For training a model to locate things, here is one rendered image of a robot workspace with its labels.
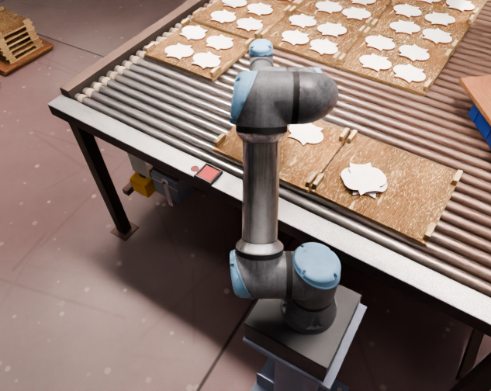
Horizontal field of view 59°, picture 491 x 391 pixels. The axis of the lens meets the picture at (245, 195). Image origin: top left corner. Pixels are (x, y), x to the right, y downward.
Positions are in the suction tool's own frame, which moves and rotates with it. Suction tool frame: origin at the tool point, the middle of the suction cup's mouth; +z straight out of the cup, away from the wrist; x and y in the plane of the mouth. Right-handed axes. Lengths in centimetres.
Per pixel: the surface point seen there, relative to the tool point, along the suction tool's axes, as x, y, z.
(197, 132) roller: 14.3, 23.1, 11.4
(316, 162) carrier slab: -2.7, -23.5, 8.8
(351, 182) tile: -1.4, -39.6, 5.7
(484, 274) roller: -2, -88, 9
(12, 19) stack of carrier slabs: -11, 303, 82
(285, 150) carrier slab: 0.1, -11.4, 9.0
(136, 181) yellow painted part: 40, 38, 32
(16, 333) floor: 121, 61, 98
